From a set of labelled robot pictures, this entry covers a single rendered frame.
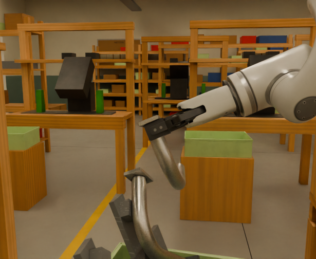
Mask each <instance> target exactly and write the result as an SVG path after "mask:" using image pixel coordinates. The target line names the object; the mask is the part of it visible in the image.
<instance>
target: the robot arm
mask: <svg viewBox="0 0 316 259"><path fill-rule="evenodd" d="M307 6H308V9H309V11H310V13H311V14H312V16H313V17H314V19H315V23H316V0H307ZM267 107H274V108H275V109H276V110H277V111H278V112H279V113H280V114H281V115H282V116H283V117H284V118H285V119H286V120H288V121H290V122H293V123H305V122H307V121H309V120H311V119H313V118H314V117H315V116H316V36H315V41H314V44H313V47H311V46H309V45H307V44H301V45H299V46H296V47H294V48H292V49H289V50H287V51H285V52H282V53H280V54H278V55H275V56H273V57H271V58H268V59H266V60H264V61H261V62H259V63H257V64H254V65H252V66H250V67H247V68H245V69H243V70H240V71H238V72H236V73H233V74H231V75H229V76H227V80H223V81H222V87H219V88H216V89H213V90H211V91H208V92H206V93H203V94H201V95H198V96H196V97H193V98H191V99H188V100H185V101H183V102H180V103H178V104H177V108H178V110H181V109H182V111H180V112H177V113H175V114H173V115H170V116H168V117H165V118H161V119H158V120H156V121H154V122H151V123H149V124H147V125H145V126H144V129H145V131H146V133H147V136H148V138H149V140H150V141H152V140H155V139H157V138H160V137H162V136H165V135H168V134H170V133H171V132H172V131H174V130H177V129H179V128H181V127H184V126H185V127H187V128H191V127H195V126H198V125H201V124H204V123H207V122H210V121H213V120H215V119H218V118H220V117H223V116H225V115H228V114H230V113H232V112H234V114H235V116H236V117H239V116H240V115H242V116H243V117H245V116H248V115H250V114H253V113H255V112H257V111H260V110H262V109H265V108H267ZM185 122H186V123H185Z"/></svg>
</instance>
